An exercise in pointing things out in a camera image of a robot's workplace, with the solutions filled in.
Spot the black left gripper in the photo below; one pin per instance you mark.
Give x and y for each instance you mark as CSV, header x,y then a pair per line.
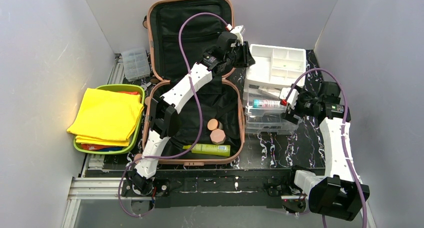
x,y
245,55

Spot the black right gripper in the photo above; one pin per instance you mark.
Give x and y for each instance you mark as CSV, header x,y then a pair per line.
x,y
293,113

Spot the white divided organizer box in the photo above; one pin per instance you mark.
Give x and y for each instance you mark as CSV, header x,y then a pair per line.
x,y
276,66

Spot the clear plastic drawer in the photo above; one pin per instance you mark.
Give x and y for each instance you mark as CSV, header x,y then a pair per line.
x,y
249,94
269,123

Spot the white pink blue spray bottle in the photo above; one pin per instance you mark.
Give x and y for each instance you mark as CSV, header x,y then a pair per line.
x,y
267,104

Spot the pink hard shell suitcase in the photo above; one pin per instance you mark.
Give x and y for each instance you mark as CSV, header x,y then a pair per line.
x,y
179,32

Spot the lime green plastic basin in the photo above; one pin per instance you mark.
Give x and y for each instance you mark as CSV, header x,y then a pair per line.
x,y
137,90

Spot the yellow cloth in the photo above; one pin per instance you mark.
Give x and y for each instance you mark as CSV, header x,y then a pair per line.
x,y
106,117

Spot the red white tie-dye cloth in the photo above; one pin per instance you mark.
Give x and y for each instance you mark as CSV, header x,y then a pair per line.
x,y
96,147

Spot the blue towel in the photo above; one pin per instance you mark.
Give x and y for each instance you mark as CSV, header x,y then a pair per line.
x,y
111,149

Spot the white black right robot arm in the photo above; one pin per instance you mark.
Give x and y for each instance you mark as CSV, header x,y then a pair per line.
x,y
339,193

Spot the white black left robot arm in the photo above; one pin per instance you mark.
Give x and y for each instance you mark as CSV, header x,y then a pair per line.
x,y
164,121

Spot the round gold black jar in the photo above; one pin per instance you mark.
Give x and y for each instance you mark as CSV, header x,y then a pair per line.
x,y
214,124

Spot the pink octagonal compact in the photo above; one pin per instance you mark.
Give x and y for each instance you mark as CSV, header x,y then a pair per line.
x,y
217,137

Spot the yellow green spray bottle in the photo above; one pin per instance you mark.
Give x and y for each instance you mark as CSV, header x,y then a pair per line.
x,y
212,149

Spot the clear screw assortment box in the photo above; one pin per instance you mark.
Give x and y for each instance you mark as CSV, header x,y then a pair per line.
x,y
136,64

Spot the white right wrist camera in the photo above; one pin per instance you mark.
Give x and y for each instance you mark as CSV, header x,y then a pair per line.
x,y
288,98

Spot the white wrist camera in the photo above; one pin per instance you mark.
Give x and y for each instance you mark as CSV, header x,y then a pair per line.
x,y
288,98
238,31

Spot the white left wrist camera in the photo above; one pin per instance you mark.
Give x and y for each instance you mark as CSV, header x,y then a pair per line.
x,y
238,31

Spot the aluminium base frame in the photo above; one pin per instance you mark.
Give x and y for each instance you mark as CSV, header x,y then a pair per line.
x,y
220,194

